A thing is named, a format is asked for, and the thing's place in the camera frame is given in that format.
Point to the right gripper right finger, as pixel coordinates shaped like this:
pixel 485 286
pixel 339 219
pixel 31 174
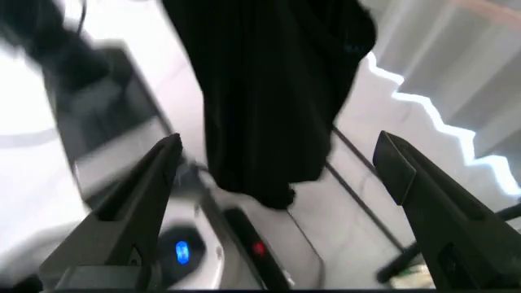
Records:
pixel 447 228

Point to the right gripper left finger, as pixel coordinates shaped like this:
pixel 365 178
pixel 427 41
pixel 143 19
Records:
pixel 126 232

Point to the black short-sleeved shirt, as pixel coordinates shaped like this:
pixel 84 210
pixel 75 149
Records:
pixel 264 101

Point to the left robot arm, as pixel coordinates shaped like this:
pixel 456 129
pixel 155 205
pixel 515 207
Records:
pixel 61 49

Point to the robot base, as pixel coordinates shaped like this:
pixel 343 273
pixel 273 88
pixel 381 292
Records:
pixel 114 122

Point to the black clothes rack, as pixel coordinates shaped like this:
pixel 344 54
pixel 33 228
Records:
pixel 397 264

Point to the white curtain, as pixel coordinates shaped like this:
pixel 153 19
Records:
pixel 468 61

